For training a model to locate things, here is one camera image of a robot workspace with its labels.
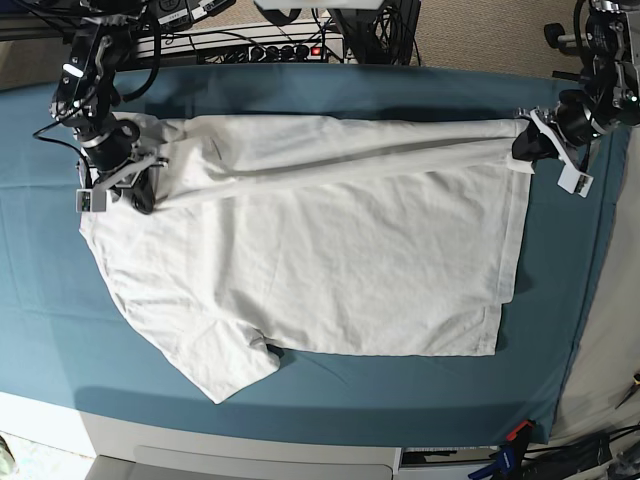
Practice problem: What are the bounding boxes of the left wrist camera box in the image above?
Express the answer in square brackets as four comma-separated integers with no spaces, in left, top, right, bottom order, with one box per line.
[557,165,593,198]

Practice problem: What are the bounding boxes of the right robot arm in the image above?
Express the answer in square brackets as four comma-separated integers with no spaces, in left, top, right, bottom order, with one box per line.
[33,1,167,215]

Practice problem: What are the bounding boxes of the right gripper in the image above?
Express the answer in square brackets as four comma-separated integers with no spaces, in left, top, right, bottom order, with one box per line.
[74,119,168,215]

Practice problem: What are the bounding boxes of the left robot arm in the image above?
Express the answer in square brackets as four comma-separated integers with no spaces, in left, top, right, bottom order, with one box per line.
[541,1,639,155]

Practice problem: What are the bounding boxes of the power strip with red switch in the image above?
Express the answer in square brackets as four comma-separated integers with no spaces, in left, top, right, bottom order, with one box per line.
[219,38,346,64]

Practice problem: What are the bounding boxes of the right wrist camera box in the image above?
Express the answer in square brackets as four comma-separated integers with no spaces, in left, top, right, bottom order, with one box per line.
[75,188,108,213]

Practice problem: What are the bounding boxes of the orange black clamp lower right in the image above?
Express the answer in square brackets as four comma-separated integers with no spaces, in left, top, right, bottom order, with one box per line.
[506,419,536,445]

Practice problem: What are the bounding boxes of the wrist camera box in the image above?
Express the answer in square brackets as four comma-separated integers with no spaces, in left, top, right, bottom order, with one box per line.
[557,165,593,198]
[75,188,108,213]

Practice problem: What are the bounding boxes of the teal table cloth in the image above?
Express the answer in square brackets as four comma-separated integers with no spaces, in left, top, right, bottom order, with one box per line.
[1,64,630,447]

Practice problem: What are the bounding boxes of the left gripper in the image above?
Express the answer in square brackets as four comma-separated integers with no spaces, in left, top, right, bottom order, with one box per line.
[512,99,606,165]

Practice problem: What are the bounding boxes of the white T-shirt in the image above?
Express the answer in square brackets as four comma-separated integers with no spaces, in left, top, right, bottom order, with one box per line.
[80,115,532,403]

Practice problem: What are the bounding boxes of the white table frame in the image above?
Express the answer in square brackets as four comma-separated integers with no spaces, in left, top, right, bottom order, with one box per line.
[1,393,486,479]

